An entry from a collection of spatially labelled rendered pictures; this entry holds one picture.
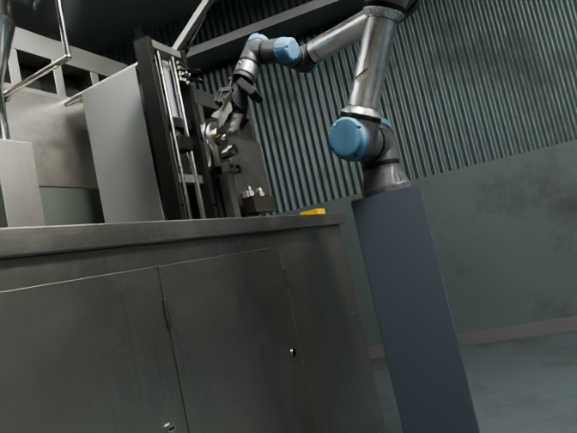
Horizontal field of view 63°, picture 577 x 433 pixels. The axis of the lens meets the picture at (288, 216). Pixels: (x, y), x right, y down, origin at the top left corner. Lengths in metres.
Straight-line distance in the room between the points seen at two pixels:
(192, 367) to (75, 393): 0.27
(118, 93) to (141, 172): 0.26
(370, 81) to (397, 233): 0.43
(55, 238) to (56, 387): 0.22
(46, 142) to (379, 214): 1.04
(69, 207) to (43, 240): 0.85
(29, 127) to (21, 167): 0.41
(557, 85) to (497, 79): 0.34
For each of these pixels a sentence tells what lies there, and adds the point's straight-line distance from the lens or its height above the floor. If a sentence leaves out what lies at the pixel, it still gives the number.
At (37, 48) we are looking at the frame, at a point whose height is 1.60.
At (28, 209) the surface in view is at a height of 1.01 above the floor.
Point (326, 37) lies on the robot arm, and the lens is 1.59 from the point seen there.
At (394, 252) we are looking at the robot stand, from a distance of 1.37.
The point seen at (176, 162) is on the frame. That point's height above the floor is 1.09.
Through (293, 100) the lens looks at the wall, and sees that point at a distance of 3.45.
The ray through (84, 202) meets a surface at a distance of 1.66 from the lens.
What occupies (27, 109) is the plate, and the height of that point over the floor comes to 1.38.
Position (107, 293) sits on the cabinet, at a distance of 0.87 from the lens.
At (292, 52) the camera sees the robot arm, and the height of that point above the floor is 1.39.
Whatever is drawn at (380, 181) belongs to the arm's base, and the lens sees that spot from 1.41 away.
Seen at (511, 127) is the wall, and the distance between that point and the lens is 3.27.
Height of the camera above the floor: 0.78
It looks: 5 degrees up
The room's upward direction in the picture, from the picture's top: 12 degrees counter-clockwise
